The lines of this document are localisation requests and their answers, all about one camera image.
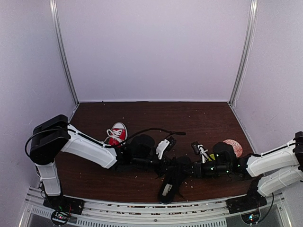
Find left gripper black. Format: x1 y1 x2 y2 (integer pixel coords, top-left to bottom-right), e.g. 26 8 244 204
133 154 179 176

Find upturned shoe orange sole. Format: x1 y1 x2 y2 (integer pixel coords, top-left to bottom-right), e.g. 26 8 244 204
158 156 191 204

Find red canvas sneaker white laces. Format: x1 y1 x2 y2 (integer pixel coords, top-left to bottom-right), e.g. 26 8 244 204
104 122 128 147

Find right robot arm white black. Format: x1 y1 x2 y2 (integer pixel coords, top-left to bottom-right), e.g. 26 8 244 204
185 131 303 209

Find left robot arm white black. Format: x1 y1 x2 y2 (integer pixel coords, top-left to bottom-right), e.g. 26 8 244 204
25 114 176 210

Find lime green bowl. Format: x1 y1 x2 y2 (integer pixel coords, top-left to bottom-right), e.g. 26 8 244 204
208 154 215 161

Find red patterned bowl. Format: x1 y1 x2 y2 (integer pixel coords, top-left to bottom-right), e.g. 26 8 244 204
223 139 243 157

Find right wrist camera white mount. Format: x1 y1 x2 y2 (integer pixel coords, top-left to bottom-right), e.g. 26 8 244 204
191 141 211 164

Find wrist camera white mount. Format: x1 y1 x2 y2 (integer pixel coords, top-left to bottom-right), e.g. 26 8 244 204
191 141 211 164
156 137 177 160

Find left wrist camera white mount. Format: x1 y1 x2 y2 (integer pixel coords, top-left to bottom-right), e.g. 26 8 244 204
156 137 177 160

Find front aluminium rail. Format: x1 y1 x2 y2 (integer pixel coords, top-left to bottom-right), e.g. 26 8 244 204
17 187 294 227

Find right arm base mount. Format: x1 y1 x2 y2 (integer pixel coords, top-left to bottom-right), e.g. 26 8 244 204
226 179 267 226

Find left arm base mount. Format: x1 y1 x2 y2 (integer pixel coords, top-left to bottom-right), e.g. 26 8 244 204
40 186 85 227

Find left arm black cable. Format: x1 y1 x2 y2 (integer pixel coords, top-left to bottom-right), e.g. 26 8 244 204
25 127 187 159

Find right aluminium frame post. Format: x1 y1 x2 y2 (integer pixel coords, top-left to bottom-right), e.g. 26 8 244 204
229 0 259 107

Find aluminium frame post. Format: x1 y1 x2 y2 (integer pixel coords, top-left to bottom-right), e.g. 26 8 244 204
50 0 80 105
229 0 259 107

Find left aluminium frame post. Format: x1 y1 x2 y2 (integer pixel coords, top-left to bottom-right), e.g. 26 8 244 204
50 0 80 105

